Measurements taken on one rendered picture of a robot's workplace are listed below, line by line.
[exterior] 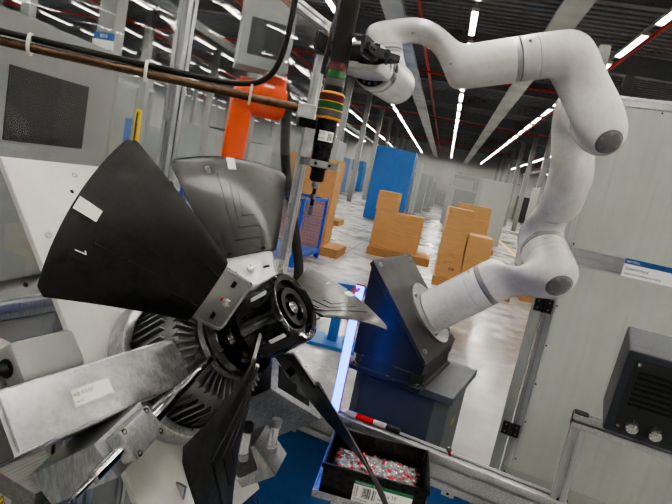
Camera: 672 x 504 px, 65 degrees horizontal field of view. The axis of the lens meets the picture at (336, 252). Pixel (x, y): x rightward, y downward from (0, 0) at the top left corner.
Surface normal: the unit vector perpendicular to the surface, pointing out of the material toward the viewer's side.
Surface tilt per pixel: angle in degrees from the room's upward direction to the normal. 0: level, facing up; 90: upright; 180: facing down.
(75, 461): 102
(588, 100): 90
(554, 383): 90
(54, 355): 50
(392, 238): 90
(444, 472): 90
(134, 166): 69
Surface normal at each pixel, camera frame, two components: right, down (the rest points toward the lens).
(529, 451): -0.40, 0.06
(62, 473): -0.27, 0.31
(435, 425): 0.30, 0.21
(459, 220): -0.14, 0.12
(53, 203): 0.81, -0.44
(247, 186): 0.33, -0.61
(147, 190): 0.71, -0.04
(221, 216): 0.19, -0.51
